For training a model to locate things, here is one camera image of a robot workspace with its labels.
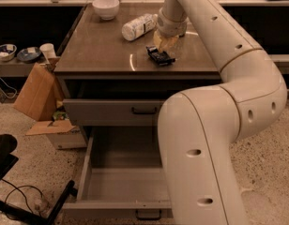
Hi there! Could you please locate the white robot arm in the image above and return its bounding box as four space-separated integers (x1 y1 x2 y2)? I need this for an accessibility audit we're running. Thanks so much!
158 0 287 225

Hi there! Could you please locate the brown paper bag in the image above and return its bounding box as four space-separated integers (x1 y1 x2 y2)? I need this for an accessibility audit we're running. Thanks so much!
13 63 64 121

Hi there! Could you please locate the dark blue bowl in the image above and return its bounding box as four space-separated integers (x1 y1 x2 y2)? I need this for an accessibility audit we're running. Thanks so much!
17 47 41 63

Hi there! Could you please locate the white plastic bottle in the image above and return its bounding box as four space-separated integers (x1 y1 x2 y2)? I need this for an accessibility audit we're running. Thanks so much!
122 13 158 41

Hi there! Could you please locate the grey open lower drawer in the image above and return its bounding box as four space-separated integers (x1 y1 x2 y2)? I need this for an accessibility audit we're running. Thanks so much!
64 127 173 219

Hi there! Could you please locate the blue patterned bowl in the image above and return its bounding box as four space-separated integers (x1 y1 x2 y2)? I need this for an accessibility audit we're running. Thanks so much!
0 44 17 62

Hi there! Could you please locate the black chair base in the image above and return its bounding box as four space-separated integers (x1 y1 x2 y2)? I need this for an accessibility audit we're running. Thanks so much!
0 133 78 225

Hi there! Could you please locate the black floor cable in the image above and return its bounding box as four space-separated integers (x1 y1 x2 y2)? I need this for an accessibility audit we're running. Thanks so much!
1 177 47 214

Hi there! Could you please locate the green snack packet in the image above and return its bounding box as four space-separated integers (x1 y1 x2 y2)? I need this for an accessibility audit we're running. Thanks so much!
53 111 68 121

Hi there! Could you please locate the white wall cable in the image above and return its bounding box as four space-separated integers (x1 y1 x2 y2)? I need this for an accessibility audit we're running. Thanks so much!
0 70 19 100

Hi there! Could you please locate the black lower drawer handle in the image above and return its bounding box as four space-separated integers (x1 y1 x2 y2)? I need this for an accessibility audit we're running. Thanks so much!
135 210 162 221

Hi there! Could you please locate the open cardboard box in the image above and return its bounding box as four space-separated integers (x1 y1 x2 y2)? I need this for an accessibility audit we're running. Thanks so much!
26 120 86 149

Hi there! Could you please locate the white paper cup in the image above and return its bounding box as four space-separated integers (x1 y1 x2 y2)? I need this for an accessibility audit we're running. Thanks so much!
39 43 56 59

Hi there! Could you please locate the black drawer handle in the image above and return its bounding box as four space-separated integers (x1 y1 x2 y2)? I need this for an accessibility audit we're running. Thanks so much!
135 210 162 221
131 107 158 115

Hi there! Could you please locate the white ceramic bowl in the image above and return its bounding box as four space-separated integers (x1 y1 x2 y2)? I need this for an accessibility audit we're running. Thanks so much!
92 0 120 20

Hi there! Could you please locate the grey upper drawer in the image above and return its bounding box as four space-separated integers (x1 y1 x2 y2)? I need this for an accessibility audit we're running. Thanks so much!
63 99 163 127

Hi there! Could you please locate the dark blue rxbar wrapper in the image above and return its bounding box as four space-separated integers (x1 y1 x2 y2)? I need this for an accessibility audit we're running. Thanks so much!
146 46 175 66

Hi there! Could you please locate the grey side shelf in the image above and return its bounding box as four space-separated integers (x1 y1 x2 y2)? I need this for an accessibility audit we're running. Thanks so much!
0 57 60 78

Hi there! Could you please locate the grey drawer cabinet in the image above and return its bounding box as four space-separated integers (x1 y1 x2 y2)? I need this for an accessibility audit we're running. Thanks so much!
53 2 228 129

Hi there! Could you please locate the black upper drawer handle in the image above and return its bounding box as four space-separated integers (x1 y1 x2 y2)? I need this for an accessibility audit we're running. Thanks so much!
131 107 158 115

